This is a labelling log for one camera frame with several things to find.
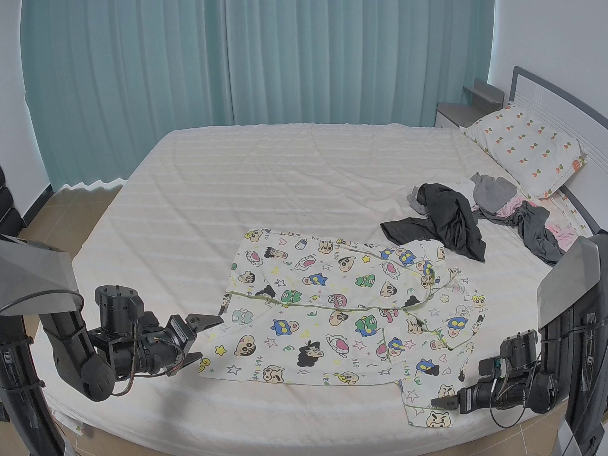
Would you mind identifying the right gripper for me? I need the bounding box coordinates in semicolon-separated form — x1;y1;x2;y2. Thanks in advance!
430;380;499;414

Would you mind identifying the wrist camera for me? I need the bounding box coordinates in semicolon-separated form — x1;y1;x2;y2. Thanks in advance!
142;309;162;337
479;357;505;380

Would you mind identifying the white printed pillow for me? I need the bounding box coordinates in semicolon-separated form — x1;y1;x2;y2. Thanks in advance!
463;104;588;200
537;189;592;236

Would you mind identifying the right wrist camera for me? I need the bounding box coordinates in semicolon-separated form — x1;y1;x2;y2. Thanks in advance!
479;357;505;380

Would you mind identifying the black garment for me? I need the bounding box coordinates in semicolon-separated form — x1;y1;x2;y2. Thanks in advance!
380;183;487;263

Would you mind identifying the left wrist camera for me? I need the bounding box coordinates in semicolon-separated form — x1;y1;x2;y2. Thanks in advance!
142;309;162;337

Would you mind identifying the pink garment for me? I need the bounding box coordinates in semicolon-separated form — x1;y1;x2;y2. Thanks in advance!
494;197;578;250

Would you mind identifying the black cable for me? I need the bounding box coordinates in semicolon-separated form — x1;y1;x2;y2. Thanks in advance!
111;350;188;398
0;289;85;319
488;390;530;430

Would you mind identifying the bed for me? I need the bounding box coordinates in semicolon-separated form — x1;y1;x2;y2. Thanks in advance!
45;66;608;445

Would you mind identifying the grey bedside table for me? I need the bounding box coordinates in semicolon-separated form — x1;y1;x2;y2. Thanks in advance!
436;78;505;128

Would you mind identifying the small grey garment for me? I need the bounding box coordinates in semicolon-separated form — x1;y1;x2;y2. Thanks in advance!
407;186;430;215

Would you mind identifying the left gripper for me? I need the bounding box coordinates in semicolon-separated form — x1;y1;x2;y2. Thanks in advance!
130;313;225;374

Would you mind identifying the blue-green curtain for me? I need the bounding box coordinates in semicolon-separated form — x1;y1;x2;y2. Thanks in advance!
21;0;233;193
223;0;495;127

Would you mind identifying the dark grey garment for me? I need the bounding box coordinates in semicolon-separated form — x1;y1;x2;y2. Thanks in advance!
475;201;568;267

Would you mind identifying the white printed pyjama top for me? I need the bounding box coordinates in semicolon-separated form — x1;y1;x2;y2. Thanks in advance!
199;228;490;430

